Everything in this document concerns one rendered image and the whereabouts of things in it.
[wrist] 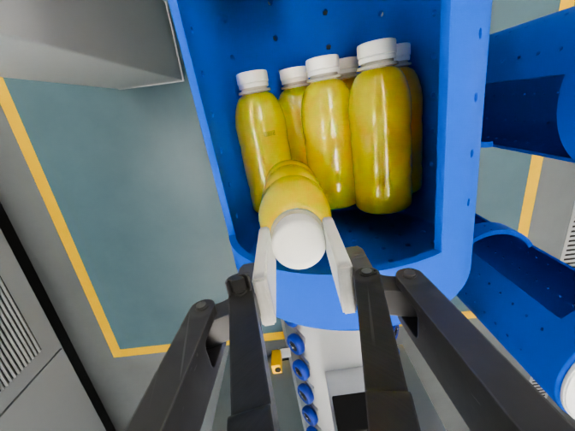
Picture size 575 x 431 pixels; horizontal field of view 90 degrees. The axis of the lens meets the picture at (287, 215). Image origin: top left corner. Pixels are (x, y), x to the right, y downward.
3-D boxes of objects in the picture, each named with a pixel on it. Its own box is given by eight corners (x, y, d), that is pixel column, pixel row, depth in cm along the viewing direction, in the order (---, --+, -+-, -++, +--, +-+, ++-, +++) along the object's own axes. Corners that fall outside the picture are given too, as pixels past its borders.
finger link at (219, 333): (258, 340, 14) (197, 351, 14) (263, 280, 18) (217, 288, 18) (252, 315, 13) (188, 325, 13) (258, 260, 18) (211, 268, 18)
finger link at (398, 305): (361, 298, 13) (429, 289, 13) (340, 247, 18) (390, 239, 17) (364, 324, 13) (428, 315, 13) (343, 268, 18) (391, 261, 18)
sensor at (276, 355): (273, 357, 71) (273, 375, 66) (271, 349, 70) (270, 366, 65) (304, 353, 70) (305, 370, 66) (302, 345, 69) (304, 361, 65)
